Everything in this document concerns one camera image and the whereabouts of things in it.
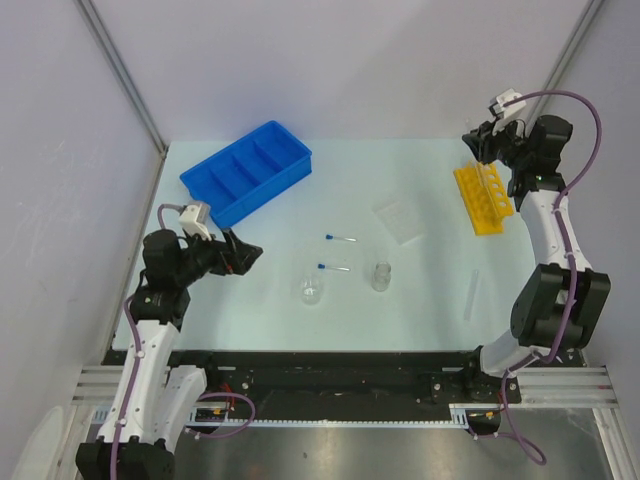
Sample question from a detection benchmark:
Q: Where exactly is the clear plastic well plate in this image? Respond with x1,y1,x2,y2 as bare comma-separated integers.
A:
373,199,426,246

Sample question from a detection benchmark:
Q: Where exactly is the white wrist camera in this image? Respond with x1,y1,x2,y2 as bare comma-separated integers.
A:
489,88,526,135
179,201,213,241

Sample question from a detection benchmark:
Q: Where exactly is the blue divided plastic bin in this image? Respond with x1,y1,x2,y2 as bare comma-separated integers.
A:
180,120,312,229

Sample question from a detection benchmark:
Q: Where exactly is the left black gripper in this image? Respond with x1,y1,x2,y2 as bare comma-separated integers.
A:
174,226,261,286

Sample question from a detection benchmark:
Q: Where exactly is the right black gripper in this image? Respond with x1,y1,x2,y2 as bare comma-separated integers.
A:
463,114,532,171

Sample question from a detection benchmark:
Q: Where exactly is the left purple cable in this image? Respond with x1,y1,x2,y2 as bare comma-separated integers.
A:
112,202,256,480

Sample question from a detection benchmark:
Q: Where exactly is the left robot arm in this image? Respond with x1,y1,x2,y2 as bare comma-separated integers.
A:
75,229,263,479

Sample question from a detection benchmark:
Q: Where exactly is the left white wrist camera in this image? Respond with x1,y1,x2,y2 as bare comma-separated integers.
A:
179,201,213,241

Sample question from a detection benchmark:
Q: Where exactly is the clear glass flask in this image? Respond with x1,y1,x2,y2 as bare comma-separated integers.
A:
299,263,325,306

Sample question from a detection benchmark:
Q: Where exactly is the yellow test tube rack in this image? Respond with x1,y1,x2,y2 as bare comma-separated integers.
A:
454,160,514,236

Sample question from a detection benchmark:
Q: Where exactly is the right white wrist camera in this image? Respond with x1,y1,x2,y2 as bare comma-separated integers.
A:
489,88,526,135

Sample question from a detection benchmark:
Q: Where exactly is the aluminium frame rail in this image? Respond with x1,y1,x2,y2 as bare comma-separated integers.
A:
517,367,618,409

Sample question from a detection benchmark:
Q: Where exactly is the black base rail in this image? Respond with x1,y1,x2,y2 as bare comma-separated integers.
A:
160,350,523,423

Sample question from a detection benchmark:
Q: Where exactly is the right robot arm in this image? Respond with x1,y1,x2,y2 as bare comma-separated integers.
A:
461,115,611,401

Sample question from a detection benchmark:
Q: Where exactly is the blue capped test tube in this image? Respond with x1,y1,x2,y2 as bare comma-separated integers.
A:
325,234,358,243
317,263,351,272

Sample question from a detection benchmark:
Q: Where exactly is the clear glass bottle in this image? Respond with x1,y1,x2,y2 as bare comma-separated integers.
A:
372,262,391,292

